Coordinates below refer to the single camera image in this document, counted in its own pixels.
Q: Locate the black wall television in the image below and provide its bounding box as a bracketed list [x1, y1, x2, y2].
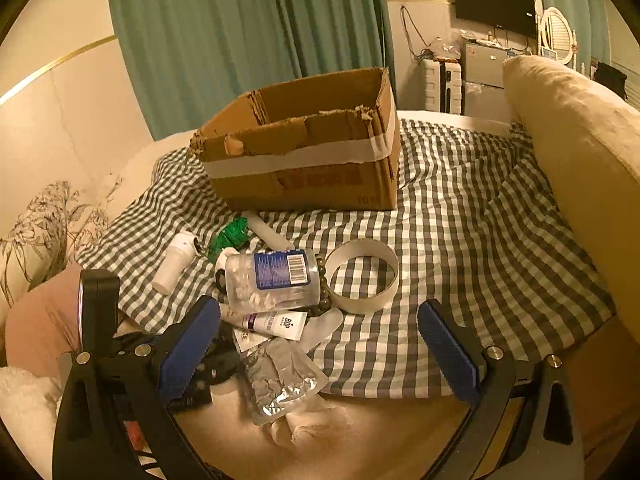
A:
[451, 0, 537, 38]

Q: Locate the clear plastic tube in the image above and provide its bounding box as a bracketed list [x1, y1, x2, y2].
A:
[300, 308, 346, 352]

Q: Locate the green mesh bundle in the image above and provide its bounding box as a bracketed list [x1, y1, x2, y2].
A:
[207, 215, 251, 261]

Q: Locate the white suitcase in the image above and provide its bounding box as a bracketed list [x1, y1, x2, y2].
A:
[422, 57, 463, 113]

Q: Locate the black bag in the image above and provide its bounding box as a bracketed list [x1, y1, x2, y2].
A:
[595, 61, 628, 101]

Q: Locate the clear plastic pouch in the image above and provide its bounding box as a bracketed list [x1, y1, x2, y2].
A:
[237, 337, 329, 427]

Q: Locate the brown cardboard box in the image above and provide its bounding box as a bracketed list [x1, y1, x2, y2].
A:
[189, 66, 402, 212]

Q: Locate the small white bottle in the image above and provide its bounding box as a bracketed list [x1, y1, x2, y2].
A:
[151, 232, 199, 294]

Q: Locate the floral print pillow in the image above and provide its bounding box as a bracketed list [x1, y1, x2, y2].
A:
[0, 180, 123, 306]

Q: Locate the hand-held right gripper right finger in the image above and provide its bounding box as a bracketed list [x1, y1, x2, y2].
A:
[416, 299, 585, 480]

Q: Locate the white plastic stick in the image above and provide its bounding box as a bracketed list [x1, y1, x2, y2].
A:
[248, 212, 296, 251]

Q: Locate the white oval mirror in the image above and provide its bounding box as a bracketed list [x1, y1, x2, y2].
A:
[539, 6, 581, 65]

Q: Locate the grey white checked blanket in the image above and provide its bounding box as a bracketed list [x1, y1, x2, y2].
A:
[75, 117, 617, 401]

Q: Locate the white fluffy blanket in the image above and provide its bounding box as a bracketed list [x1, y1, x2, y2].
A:
[0, 365, 66, 461]

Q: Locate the wide green curtain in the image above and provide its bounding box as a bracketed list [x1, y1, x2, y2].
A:
[105, 0, 398, 143]

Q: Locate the cream bed sheet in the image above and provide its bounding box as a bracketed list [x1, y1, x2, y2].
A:
[100, 109, 621, 480]

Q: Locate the white tape ring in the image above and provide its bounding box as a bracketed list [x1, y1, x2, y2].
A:
[325, 240, 401, 315]

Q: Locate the black plastic object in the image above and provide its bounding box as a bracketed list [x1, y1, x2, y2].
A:
[197, 332, 241, 403]

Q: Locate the white purple toothpaste tube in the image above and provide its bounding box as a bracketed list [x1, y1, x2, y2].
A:
[220, 308, 309, 343]

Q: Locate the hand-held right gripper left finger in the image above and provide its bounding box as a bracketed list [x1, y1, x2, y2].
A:
[51, 295, 222, 480]

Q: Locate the dark bead bracelet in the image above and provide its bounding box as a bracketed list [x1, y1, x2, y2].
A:
[310, 256, 342, 317]

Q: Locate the beige cushion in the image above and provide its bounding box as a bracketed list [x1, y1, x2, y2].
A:
[502, 54, 640, 311]

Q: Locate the small grey fridge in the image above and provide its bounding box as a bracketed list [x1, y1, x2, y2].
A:
[462, 40, 516, 116]

